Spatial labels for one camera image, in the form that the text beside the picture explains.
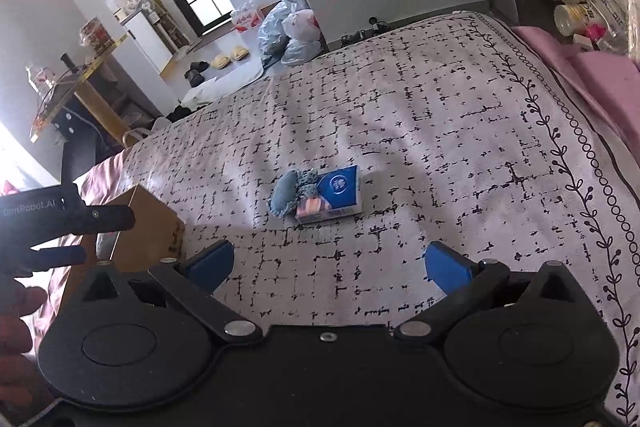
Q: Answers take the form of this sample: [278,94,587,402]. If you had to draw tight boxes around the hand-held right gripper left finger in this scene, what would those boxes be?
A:
[75,241,264,346]

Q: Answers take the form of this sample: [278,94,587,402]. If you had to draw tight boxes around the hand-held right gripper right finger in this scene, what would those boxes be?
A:
[393,240,586,348]

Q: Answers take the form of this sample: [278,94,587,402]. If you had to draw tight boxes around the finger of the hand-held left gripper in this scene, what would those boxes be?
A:
[14,246,88,278]
[74,205,137,237]

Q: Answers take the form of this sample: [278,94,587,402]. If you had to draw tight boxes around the brown cardboard box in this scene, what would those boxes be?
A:
[60,185,186,320]

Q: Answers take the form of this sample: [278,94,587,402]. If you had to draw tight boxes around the blue tissue pack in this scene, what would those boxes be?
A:
[294,166,364,225]

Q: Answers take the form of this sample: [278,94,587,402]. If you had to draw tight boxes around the person's left hand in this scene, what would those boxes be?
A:
[0,279,57,409]

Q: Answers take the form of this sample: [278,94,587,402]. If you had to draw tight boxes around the black cabinet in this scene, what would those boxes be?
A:
[50,99,131,188]

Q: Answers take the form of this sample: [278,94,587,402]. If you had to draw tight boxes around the round gold-edged table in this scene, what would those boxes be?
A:
[27,33,132,144]

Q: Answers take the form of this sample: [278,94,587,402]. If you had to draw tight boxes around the clear water bottle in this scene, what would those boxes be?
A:
[25,65,57,96]

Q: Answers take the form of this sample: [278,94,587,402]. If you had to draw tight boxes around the white black-patterned blanket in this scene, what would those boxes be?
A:
[117,11,640,423]

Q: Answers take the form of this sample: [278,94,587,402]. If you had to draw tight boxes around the black slippers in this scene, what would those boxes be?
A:
[183,60,212,88]

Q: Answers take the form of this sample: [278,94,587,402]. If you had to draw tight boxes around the white cloth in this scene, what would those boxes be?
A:
[179,58,272,108]

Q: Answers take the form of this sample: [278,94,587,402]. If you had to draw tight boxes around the small white fridge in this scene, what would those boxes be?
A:
[119,8,177,76]

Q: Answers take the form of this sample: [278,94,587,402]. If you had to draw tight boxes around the red snack box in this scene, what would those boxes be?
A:
[76,17,114,54]

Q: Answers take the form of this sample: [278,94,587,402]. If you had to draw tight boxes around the clear grey plastic bag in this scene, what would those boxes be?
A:
[279,37,327,66]

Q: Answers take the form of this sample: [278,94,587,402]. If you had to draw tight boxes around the pink bed sheet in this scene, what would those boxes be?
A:
[30,25,640,333]

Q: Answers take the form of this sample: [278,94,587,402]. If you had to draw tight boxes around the blue-grey plastic bag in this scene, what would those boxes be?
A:
[256,0,309,58]

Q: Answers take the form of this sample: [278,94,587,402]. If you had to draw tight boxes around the pack of water bottles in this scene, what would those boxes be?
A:
[229,0,267,31]

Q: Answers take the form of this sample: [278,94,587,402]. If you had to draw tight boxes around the black dumbbells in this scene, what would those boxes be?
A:
[341,17,392,46]

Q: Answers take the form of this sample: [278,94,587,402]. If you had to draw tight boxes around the white and red plastic bag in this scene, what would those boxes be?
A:
[281,9,322,44]

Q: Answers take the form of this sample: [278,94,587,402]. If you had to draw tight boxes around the small white jar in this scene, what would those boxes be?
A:
[553,2,592,36]

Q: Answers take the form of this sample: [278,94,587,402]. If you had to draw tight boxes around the paper bag handle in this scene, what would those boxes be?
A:
[121,126,152,151]

